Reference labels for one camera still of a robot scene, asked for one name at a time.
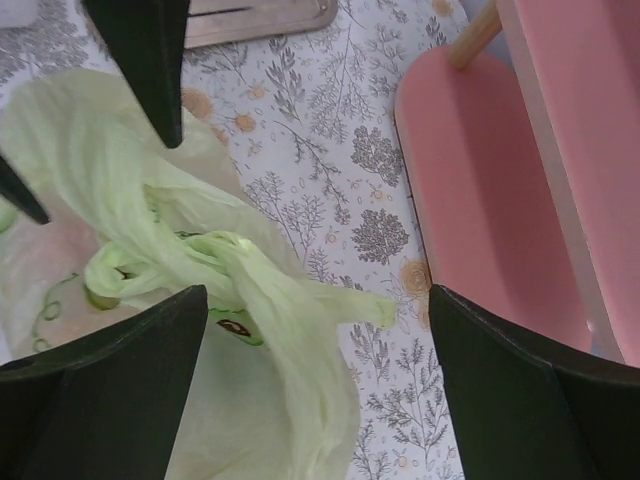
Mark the pink three-tier shelf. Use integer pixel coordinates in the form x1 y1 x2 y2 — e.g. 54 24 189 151
395 0 639 366

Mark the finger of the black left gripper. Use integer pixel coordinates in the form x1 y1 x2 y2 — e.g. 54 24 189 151
82 0 190 149
0 154 50 225

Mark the stainless steel tray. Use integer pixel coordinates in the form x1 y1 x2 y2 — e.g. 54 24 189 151
185 0 339 49

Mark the floral patterned table mat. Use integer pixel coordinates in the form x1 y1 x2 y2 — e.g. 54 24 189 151
1 1 466 479

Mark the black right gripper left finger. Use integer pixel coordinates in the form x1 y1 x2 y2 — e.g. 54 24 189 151
1 286 208 480

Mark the green plastic grocery bag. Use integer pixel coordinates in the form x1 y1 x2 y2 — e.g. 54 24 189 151
1 69 396 479

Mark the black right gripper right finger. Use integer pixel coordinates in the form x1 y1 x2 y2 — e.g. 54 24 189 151
429 285 639 480

